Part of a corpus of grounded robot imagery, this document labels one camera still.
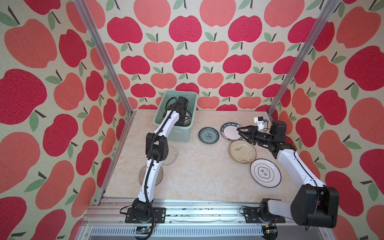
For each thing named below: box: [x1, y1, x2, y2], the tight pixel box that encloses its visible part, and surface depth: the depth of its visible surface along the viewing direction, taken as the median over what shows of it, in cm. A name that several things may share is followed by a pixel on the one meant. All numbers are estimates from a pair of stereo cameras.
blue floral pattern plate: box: [198, 127, 220, 144], surface depth 109 cm
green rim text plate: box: [220, 122, 245, 142], surface depth 110 cm
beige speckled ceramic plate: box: [229, 140, 257, 165], surface depth 98 cm
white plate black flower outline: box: [250, 158, 282, 188], surface depth 90 cm
